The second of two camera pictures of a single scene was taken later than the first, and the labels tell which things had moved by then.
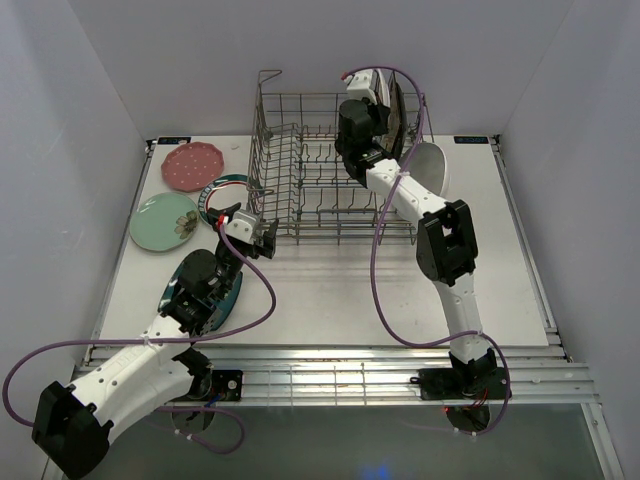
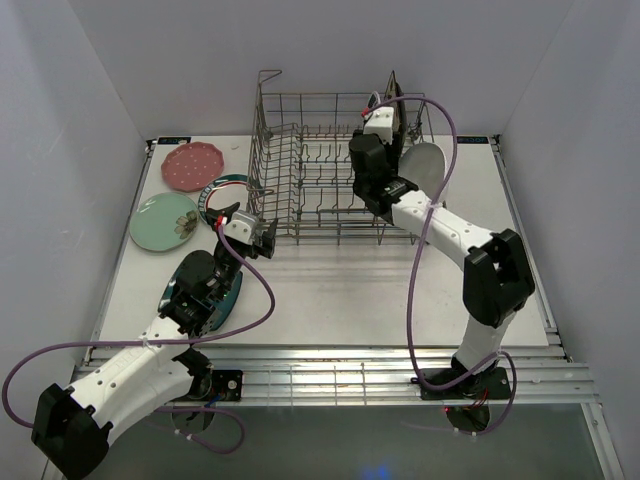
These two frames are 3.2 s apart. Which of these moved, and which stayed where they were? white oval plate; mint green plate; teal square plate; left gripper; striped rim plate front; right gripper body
Moved: right gripper body; striped rim plate front
Stayed: mint green plate; left gripper; white oval plate; teal square plate
